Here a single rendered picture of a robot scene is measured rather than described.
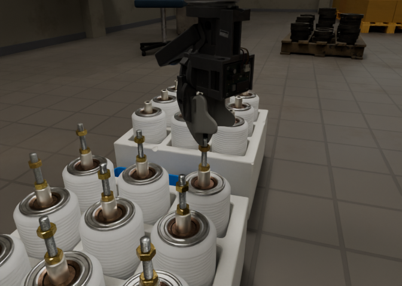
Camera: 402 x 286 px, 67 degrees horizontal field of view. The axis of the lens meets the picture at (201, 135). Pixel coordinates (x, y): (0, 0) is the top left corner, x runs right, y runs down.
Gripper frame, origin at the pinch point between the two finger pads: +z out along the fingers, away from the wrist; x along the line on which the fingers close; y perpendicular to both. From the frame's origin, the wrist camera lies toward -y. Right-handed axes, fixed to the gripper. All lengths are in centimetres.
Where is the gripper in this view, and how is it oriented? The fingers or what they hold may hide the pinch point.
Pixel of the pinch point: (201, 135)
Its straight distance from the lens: 50.9
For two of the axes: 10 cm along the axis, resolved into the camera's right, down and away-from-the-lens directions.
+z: 0.0, 9.0, 4.3
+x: 7.0, -3.0, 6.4
